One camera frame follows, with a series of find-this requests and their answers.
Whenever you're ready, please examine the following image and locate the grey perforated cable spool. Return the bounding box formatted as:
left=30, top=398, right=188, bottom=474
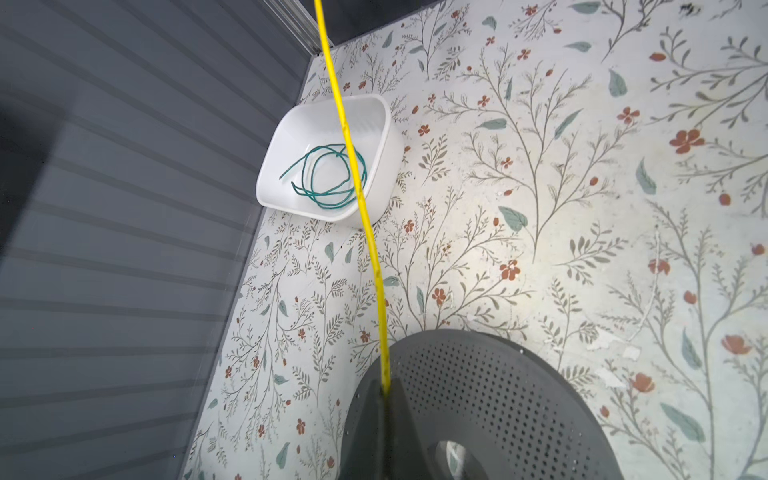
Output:
left=340, top=330, right=621, bottom=479

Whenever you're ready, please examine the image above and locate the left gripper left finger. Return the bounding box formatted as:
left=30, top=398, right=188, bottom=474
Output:
left=339, top=381, right=387, bottom=479

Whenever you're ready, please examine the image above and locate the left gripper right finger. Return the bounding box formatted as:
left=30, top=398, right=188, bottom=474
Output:
left=386, top=383, right=436, bottom=480

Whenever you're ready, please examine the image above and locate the white plastic tray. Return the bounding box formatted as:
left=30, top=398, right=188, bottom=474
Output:
left=255, top=94, right=404, bottom=229

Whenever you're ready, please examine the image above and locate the floral table mat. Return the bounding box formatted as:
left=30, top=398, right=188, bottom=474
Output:
left=179, top=0, right=768, bottom=480

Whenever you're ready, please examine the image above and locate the yellow cable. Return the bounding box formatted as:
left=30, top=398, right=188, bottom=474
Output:
left=313, top=0, right=392, bottom=397

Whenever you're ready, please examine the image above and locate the green cable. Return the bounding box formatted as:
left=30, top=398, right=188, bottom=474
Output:
left=278, top=142, right=368, bottom=211

